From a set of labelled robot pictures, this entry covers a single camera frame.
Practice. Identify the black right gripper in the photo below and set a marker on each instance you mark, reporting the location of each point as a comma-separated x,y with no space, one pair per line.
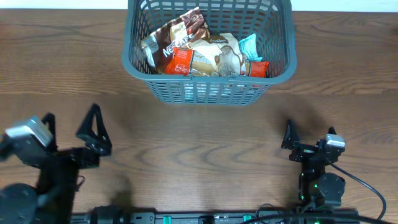
310,152

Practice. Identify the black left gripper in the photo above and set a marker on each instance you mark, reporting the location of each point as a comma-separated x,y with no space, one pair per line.
73,154

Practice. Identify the teal snack packet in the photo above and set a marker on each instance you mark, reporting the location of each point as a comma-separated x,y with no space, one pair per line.
248,47

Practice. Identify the brown Nescafe Gold pouch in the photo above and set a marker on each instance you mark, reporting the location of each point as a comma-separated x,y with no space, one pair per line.
158,47

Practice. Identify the beige brown snack bag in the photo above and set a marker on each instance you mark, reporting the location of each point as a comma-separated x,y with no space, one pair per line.
217,55

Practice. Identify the orange pasta package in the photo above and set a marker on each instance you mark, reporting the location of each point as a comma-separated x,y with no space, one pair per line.
179,65

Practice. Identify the white tissue multipack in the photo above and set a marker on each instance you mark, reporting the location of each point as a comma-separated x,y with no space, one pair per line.
210,90

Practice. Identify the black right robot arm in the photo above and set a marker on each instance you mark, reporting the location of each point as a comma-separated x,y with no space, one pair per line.
317,188

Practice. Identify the grey plastic basket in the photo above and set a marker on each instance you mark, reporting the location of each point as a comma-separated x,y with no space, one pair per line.
271,21

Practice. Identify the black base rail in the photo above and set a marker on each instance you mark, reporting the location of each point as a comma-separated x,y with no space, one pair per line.
168,218

